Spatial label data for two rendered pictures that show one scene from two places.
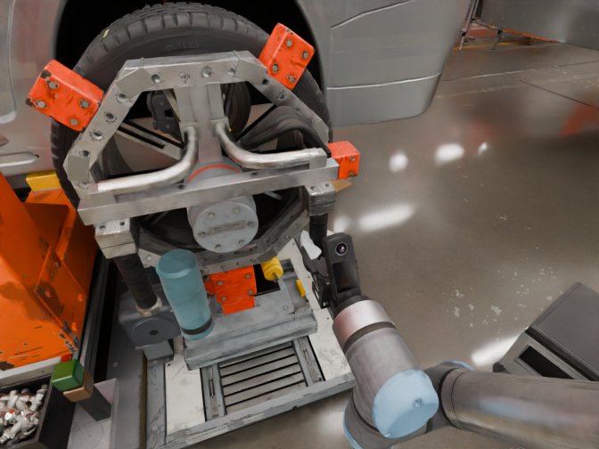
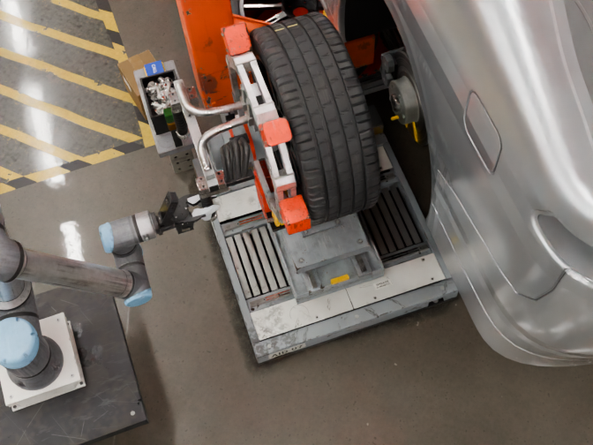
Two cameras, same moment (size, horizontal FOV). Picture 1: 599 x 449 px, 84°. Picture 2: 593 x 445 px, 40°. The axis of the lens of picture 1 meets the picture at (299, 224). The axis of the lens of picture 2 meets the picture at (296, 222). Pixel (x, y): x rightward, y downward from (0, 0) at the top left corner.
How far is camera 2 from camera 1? 2.38 m
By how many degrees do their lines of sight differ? 58
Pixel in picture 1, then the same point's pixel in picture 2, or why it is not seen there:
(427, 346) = (297, 429)
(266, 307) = (301, 244)
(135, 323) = not seen: hidden behind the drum
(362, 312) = (142, 217)
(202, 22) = (274, 76)
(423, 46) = (488, 290)
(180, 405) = (232, 201)
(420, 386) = (106, 235)
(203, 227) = not seen: hidden behind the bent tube
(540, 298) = not seen: outside the picture
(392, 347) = (123, 227)
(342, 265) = (165, 205)
